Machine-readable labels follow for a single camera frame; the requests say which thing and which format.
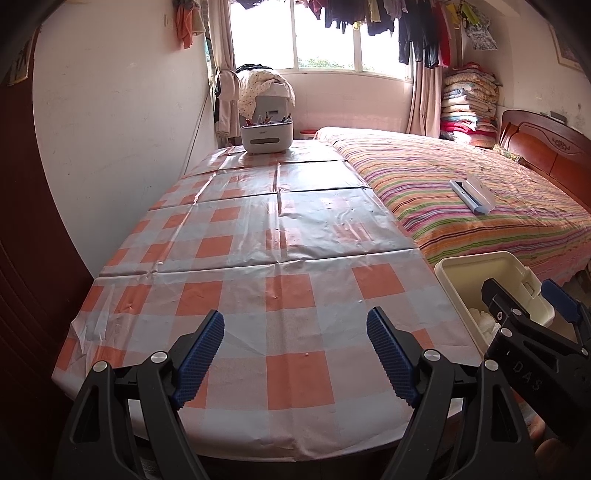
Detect open blue white case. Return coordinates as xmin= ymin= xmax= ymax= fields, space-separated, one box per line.
xmin=449 ymin=178 xmax=496 ymax=215

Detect wooden bed headboard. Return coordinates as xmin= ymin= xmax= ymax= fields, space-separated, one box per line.
xmin=496 ymin=109 xmax=591 ymax=208

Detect small patterned pillow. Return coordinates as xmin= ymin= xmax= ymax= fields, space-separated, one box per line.
xmin=492 ymin=144 xmax=525 ymax=163

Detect framed wall picture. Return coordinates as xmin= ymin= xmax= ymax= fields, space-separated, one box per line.
xmin=551 ymin=23 xmax=585 ymax=72

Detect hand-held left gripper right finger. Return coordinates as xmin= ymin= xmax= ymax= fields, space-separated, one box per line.
xmin=366 ymin=306 xmax=539 ymax=480

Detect paper wall hanging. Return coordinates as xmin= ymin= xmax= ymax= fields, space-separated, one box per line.
xmin=7 ymin=30 xmax=42 ymax=86

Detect row of hanging clothes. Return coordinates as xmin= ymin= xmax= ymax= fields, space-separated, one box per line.
xmin=235 ymin=0 xmax=499 ymax=70

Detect stack of folded blankets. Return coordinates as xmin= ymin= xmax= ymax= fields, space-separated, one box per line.
xmin=438 ymin=62 xmax=501 ymax=148

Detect orange cloth on wall hook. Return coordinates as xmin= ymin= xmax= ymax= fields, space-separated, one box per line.
xmin=174 ymin=0 xmax=207 ymax=49

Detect striped bed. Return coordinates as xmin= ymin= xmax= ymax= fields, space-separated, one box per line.
xmin=314 ymin=126 xmax=591 ymax=287

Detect thin wall cable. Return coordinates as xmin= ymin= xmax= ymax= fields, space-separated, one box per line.
xmin=182 ymin=92 xmax=208 ymax=178

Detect dark wooden wardrobe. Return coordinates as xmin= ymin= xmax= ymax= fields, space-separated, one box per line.
xmin=0 ymin=28 xmax=95 ymax=480

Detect orange checkered tablecloth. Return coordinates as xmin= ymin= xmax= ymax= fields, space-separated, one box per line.
xmin=52 ymin=138 xmax=483 ymax=462

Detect pink curtain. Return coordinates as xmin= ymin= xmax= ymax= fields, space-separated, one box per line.
xmin=205 ymin=0 xmax=238 ymax=75
xmin=406 ymin=46 xmax=444 ymax=138

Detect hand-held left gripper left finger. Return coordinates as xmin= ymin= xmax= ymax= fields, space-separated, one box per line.
xmin=55 ymin=309 xmax=225 ymax=480

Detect window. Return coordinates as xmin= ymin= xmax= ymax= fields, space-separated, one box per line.
xmin=228 ymin=0 xmax=414 ymax=84

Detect beige hanging clothes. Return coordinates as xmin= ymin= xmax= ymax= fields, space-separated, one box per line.
xmin=213 ymin=69 xmax=239 ymax=138

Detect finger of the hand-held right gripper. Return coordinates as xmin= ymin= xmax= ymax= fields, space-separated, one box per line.
xmin=481 ymin=278 xmax=591 ymax=439
xmin=541 ymin=279 xmax=591 ymax=344

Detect white plastic bin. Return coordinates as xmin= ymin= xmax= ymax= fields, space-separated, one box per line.
xmin=434 ymin=251 xmax=556 ymax=356

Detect white tissue wad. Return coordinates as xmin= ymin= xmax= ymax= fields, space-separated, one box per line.
xmin=466 ymin=309 xmax=502 ymax=344

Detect white desktop organizer box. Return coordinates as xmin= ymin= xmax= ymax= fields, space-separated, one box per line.
xmin=240 ymin=113 xmax=295 ymax=154

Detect person's right hand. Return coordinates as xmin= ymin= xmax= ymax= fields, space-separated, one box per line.
xmin=526 ymin=413 xmax=591 ymax=480

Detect grey appliance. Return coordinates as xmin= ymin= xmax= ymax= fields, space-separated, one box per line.
xmin=254 ymin=95 xmax=291 ymax=121

